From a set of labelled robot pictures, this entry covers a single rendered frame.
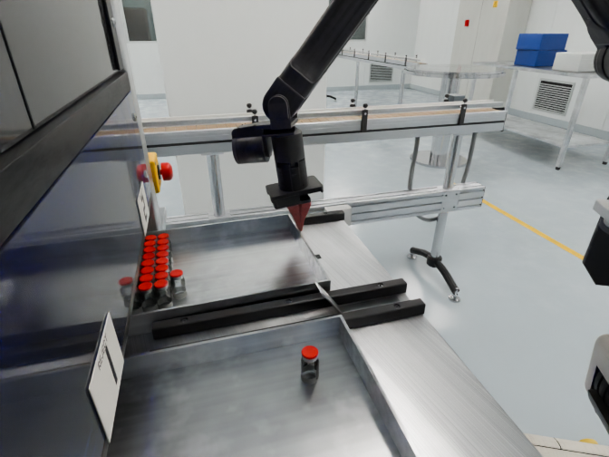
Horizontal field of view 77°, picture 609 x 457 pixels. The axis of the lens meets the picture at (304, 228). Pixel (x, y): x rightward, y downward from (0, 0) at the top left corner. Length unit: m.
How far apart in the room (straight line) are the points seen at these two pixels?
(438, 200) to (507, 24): 5.37
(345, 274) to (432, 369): 0.24
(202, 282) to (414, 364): 0.37
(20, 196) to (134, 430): 0.32
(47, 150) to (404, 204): 1.75
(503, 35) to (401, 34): 3.20
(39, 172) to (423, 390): 0.45
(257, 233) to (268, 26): 1.47
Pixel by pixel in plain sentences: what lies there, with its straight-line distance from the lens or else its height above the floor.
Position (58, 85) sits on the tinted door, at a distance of 0.40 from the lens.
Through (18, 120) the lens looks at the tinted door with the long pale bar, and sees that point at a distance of 0.30.
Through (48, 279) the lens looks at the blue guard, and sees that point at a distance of 0.28.
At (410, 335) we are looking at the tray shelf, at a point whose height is 0.88.
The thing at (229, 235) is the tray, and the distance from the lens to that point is 0.82.
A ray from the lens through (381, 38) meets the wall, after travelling 9.61.
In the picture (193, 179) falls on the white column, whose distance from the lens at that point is 2.23.
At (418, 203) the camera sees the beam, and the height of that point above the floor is 0.50.
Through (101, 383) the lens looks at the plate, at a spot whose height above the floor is 1.03.
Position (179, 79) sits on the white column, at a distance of 2.12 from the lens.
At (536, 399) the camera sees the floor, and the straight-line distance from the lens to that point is 1.85.
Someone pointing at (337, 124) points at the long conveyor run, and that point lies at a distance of 1.64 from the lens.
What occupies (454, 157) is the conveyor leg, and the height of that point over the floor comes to 0.72.
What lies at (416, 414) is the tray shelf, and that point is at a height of 0.88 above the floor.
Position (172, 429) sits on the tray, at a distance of 0.50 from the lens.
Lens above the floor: 1.27
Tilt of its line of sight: 28 degrees down
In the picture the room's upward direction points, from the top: straight up
